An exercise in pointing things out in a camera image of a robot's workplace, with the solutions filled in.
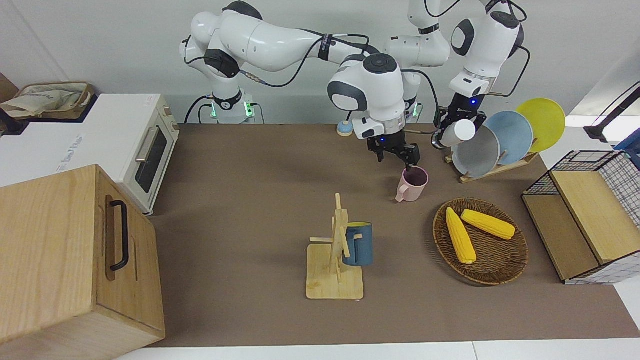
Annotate black cabinet handle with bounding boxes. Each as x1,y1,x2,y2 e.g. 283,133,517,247
109,200,130,272

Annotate yellow plate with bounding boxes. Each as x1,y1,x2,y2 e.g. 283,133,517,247
515,98,566,153

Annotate brown table mat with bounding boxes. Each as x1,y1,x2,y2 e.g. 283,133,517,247
147,123,640,348

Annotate dark blue mug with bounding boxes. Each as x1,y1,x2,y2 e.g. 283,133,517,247
342,222,374,267

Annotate light blue plate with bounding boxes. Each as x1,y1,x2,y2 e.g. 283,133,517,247
484,111,534,166

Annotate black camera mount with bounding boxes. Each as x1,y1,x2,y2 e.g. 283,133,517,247
584,82,640,142

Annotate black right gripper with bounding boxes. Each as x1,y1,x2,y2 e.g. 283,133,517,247
367,133,421,174

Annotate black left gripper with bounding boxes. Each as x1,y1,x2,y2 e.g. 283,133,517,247
435,94,488,132

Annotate yellow corn cob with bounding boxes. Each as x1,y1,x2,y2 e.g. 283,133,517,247
460,209,516,241
446,207,477,265

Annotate wooden plate rack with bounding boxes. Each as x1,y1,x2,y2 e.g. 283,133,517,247
445,150,541,184

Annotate wooden mug tree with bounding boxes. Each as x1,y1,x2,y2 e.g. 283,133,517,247
306,193,365,301

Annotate pink mug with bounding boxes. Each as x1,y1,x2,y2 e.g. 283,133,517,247
395,166,430,203

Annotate brown wicker basket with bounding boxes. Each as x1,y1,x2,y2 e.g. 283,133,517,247
433,198,529,287

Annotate white toaster oven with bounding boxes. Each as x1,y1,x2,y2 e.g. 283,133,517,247
0,93,181,217

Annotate wire mesh wooden shelf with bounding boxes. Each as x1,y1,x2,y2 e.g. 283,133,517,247
521,150,640,286

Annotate black base power cable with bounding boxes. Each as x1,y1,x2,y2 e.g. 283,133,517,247
184,95,216,124

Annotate grey plate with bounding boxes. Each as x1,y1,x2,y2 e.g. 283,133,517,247
451,125,501,178

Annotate wooden cabinet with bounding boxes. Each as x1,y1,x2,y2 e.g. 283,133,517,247
0,164,167,360

